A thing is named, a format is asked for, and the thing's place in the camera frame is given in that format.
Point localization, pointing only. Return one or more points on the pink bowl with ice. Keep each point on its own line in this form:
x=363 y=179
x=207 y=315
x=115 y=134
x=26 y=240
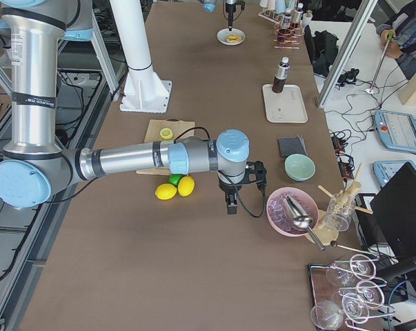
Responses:
x=277 y=216

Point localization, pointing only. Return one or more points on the yellow lemon upper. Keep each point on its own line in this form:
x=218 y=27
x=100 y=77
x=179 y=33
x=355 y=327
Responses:
x=186 y=186

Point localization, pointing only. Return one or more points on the yellow lemon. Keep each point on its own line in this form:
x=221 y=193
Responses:
x=165 y=191
x=186 y=186

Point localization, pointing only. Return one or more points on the bamboo cutting board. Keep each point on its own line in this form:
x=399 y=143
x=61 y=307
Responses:
x=153 y=134

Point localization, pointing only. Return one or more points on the wooden cup stand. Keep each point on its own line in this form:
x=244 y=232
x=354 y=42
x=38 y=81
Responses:
x=352 y=190

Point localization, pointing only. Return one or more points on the yellow lemon lower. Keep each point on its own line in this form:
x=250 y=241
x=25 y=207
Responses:
x=165 y=191

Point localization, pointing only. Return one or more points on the aluminium frame post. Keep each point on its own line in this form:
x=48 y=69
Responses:
x=352 y=37

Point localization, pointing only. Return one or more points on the steel ice scoop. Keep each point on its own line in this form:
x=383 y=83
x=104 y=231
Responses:
x=301 y=220

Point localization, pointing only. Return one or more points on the grey folded cloth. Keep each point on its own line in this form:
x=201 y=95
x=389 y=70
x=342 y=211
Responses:
x=291 y=145

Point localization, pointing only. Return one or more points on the person in blue jacket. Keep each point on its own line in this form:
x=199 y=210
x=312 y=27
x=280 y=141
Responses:
x=402 y=48

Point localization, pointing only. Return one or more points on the dark tea bottle on tray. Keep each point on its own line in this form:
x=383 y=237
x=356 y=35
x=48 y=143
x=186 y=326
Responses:
x=281 y=75

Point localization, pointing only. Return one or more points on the copper wire bottle rack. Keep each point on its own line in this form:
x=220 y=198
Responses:
x=290 y=38

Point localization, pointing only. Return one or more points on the cream rabbit tray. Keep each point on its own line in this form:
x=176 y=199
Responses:
x=286 y=106

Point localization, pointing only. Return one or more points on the braided glazed donut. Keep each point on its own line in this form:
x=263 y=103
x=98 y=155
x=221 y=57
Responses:
x=233 y=38

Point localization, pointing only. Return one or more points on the wine glass rack tray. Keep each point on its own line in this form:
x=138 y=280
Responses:
x=347 y=294

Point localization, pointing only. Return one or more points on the green lime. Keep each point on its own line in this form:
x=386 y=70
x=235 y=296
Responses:
x=174 y=179

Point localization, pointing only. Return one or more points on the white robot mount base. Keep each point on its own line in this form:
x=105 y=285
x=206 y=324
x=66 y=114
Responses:
x=144 y=91

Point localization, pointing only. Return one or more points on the clear glass mug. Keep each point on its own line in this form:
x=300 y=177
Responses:
x=339 y=212

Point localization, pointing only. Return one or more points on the black monitor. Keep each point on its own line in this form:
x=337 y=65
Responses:
x=394 y=209

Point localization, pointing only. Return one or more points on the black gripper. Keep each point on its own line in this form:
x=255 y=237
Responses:
x=230 y=11
x=228 y=188

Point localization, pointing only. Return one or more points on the halved lemon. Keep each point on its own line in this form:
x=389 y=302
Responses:
x=166 y=134

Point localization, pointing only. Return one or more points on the white round plate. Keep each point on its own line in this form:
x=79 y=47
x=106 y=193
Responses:
x=223 y=33

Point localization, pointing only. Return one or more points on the mint green bowl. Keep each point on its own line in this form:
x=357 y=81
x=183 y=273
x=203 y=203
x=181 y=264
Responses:
x=299 y=167

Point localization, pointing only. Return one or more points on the blue teach pendant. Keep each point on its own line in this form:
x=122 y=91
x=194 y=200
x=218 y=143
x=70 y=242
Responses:
x=396 y=130
x=385 y=170

